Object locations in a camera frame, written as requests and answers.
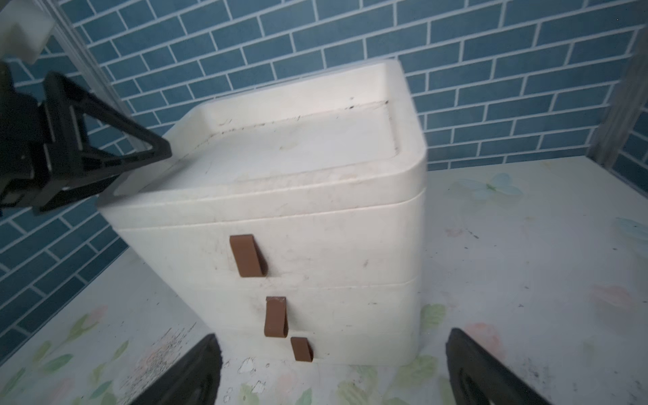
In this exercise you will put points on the floral table mat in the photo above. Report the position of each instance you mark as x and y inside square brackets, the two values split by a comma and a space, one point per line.
[542, 263]

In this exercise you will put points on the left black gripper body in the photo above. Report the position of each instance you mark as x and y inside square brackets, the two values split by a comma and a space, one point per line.
[24, 135]

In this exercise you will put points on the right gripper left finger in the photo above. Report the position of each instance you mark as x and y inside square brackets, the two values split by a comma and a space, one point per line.
[194, 379]

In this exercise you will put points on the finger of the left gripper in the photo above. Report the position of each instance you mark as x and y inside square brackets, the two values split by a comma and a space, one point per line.
[76, 164]

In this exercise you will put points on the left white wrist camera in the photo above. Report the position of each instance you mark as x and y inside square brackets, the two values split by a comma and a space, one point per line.
[25, 30]

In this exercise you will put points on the white plastic drawer cabinet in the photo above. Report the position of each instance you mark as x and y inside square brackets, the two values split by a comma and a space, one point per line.
[291, 219]

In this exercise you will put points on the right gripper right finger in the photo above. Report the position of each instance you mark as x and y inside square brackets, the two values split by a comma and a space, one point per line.
[477, 377]

